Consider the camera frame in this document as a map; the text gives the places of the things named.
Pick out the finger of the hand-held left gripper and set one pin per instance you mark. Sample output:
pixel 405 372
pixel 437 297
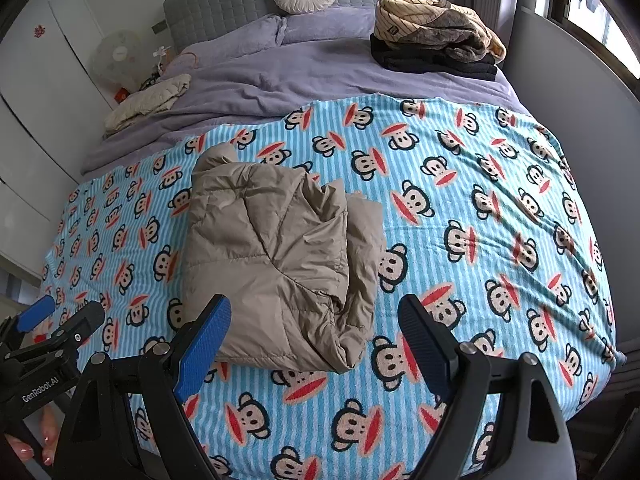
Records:
pixel 35 312
pixel 77 327

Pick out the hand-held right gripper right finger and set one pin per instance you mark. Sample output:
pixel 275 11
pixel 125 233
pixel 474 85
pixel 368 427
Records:
pixel 425 345

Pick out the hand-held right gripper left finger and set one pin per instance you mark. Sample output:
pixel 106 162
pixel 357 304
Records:
pixel 202 350

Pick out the beige puffer jacket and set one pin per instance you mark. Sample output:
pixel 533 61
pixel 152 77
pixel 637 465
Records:
pixel 280 260

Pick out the folded black clothes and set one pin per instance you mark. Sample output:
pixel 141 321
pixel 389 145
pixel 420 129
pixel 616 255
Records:
pixel 425 62

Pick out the person's left hand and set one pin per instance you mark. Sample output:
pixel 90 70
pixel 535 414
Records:
pixel 50 440

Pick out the blue monkey printed blanket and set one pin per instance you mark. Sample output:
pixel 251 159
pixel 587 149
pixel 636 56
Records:
pixel 475 240

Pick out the white wardrobe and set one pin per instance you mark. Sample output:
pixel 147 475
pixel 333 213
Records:
pixel 35 125

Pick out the crumpled cream cloth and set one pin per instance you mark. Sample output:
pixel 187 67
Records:
pixel 145 102

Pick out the white electric fan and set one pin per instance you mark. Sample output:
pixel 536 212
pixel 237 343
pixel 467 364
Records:
pixel 120 57

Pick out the purple duvet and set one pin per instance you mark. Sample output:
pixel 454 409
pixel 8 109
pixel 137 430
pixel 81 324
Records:
pixel 280 80

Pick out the red wardrobe sticker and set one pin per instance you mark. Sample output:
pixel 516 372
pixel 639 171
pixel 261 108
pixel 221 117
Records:
pixel 38 30

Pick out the small white object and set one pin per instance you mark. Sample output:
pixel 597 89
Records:
pixel 161 56

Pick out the yellow cream garment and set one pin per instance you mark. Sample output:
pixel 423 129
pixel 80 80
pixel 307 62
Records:
pixel 492 45

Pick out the striped beige garment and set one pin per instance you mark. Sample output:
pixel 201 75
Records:
pixel 400 20

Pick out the purple pillow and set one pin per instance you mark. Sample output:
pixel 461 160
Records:
pixel 335 25

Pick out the grey quilted headboard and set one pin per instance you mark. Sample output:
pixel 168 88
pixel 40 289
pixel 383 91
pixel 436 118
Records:
pixel 225 5

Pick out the grey curtain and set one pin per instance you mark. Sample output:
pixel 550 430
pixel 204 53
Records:
pixel 495 0

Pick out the dark framed window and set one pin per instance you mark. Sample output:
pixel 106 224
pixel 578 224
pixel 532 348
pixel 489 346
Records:
pixel 600 20

